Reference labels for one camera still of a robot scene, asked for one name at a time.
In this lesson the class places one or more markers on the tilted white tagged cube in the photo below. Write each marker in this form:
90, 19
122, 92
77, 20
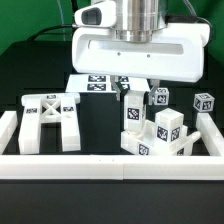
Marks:
203, 102

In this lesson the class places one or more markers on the white front fence bar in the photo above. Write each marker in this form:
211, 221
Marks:
112, 167

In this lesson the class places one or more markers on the white left fence bar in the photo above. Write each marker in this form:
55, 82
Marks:
8, 124

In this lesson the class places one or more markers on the white chair seat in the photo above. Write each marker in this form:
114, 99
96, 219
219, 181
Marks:
155, 140

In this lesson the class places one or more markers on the white chair back frame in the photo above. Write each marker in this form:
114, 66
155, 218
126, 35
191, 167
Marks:
41, 109

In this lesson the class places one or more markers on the white marker sheet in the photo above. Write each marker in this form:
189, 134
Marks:
89, 83

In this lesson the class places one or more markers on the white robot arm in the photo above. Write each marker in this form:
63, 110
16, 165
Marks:
138, 38

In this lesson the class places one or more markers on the small white tagged cube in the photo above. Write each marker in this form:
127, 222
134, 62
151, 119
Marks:
161, 96

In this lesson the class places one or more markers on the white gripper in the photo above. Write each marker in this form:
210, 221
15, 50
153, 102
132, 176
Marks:
175, 53

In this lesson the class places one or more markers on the white right fence bar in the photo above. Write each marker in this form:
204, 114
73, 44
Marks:
210, 134

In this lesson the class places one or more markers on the white fence bar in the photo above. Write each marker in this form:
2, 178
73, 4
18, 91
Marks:
8, 124
112, 167
210, 134

